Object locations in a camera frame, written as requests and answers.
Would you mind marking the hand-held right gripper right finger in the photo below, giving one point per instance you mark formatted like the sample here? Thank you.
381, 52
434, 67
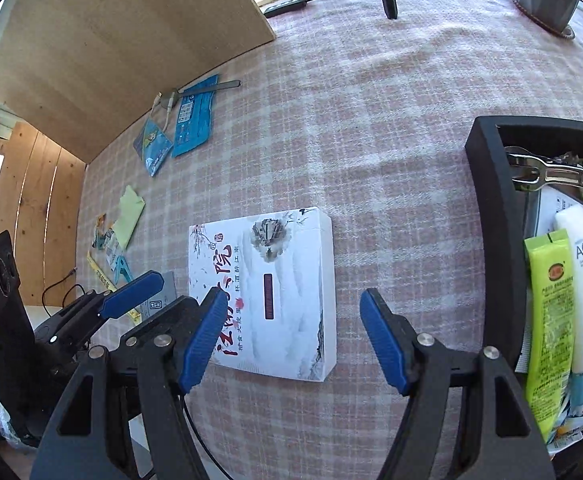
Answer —
384, 345

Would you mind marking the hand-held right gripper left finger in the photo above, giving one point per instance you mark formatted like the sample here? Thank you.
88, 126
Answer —
201, 345

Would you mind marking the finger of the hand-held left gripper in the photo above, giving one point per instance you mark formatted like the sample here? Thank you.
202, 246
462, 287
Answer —
164, 317
131, 295

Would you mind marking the long yellow stick packet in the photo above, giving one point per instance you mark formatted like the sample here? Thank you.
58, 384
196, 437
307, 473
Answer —
100, 272

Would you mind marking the yellow-green cleaning cloth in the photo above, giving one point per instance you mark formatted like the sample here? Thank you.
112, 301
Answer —
129, 215

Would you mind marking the white printed box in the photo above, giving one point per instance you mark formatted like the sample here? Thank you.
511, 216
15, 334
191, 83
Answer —
286, 300

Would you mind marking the black storage tray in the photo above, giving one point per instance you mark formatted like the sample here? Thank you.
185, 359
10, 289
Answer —
496, 220

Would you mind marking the blue plastic clip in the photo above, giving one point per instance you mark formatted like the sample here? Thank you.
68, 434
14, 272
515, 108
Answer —
120, 271

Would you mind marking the light wooden panel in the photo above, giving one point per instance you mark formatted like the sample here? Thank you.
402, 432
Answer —
31, 210

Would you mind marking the clear plastic bag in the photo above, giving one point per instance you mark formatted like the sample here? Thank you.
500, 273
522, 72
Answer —
11, 427

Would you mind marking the small blue packet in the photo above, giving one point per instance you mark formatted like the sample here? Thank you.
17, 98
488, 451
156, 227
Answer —
152, 147

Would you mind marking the green tube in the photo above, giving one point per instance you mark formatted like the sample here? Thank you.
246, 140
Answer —
546, 330

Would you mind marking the large blue packet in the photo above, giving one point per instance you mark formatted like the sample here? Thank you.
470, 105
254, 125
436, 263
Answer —
196, 115

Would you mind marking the pink plaid tablecloth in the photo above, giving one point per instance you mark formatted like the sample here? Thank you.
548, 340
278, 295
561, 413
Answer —
371, 135

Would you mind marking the white paper packet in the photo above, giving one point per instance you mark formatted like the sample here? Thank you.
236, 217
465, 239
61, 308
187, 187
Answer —
554, 207

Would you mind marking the silver metal clip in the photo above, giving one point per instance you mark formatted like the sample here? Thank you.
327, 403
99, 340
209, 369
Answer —
551, 172

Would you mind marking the brown cardboard board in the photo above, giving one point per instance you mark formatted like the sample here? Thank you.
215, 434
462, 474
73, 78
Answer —
121, 50

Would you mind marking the black power strip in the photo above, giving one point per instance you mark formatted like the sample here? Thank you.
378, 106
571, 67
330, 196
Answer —
284, 6

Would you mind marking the dark round pot saucer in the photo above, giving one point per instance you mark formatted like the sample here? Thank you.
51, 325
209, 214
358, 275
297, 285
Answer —
564, 32

